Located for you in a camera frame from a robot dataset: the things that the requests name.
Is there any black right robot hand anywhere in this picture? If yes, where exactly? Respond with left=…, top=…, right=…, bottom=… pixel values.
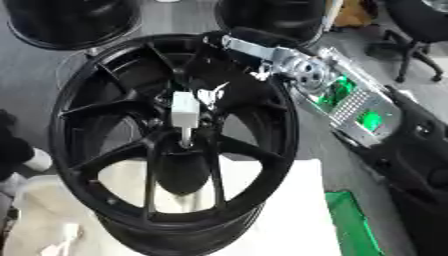
left=176, top=27, right=301, bottom=115

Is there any white pin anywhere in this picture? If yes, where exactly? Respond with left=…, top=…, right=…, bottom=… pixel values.
left=169, top=91, right=202, bottom=150

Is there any black round wheel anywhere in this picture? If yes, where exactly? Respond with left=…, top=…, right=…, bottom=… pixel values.
left=213, top=0, right=329, bottom=48
left=5, top=0, right=144, bottom=52

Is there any black spoked wheel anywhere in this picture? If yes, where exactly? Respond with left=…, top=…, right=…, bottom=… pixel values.
left=47, top=33, right=301, bottom=256

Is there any tan cardboard box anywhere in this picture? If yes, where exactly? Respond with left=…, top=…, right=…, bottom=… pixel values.
left=332, top=0, right=377, bottom=29

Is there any green flat board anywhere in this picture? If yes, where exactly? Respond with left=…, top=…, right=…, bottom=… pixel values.
left=323, top=190, right=387, bottom=256

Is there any black office chair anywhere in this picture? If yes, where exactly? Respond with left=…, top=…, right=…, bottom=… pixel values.
left=364, top=0, right=448, bottom=84

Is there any person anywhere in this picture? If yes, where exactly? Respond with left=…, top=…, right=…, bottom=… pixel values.
left=0, top=108, right=55, bottom=198

